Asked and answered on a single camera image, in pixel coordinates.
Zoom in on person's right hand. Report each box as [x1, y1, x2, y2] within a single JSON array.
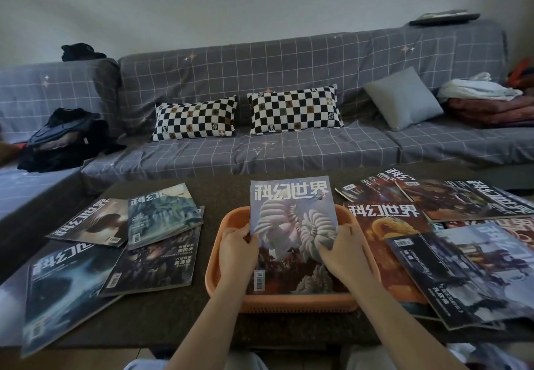
[[315, 223, 376, 289]]

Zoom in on person's left hand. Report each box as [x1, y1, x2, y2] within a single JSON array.
[[217, 223, 260, 291]]

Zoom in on white shell cover magazine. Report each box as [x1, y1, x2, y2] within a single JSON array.
[[246, 175, 349, 295]]

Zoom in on orange plastic basket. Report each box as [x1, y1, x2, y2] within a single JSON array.
[[204, 205, 383, 314]]

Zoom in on cat and girl cover magazine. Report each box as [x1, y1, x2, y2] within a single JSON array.
[[98, 225, 202, 298]]

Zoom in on teal mountain cover magazine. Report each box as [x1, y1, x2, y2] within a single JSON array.
[[127, 183, 205, 251]]

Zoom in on pile of assorted magazines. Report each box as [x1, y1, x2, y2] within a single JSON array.
[[335, 168, 534, 332]]

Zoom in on dark silhouette cover magazine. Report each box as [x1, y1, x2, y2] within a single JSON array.
[[46, 197, 129, 248]]

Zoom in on dark blue storm cover magazine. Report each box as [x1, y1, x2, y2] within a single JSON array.
[[21, 242, 126, 359]]

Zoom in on person's left forearm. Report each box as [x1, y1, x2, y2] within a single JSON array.
[[165, 280, 247, 370]]

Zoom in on person's right forearm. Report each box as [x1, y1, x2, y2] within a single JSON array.
[[358, 273, 470, 370]]

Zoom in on person's light trousers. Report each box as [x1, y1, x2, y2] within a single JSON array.
[[123, 342, 472, 370]]

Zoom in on black white checkered pillow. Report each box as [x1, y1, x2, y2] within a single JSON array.
[[246, 84, 344, 136], [151, 95, 239, 142]]

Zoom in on plain grey cushion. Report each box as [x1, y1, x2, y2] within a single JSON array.
[[363, 66, 444, 132]]

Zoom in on grey plaid covered sofa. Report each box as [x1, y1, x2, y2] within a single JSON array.
[[0, 19, 534, 254]]

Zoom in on dark red folded blanket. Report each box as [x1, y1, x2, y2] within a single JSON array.
[[444, 95, 534, 129]]

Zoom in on heap of dark clothes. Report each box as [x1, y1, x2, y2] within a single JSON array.
[[17, 108, 127, 174]]

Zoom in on white folded cloth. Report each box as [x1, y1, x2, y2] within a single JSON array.
[[437, 72, 523, 103]]

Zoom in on orange red fabric item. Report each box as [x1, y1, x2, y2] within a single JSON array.
[[505, 58, 534, 89]]

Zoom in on brown bag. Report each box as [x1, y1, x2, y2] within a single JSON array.
[[0, 140, 22, 166]]

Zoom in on black flat tray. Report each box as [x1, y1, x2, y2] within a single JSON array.
[[408, 9, 481, 26]]

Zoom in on small black garment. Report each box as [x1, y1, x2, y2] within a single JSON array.
[[61, 43, 107, 63]]

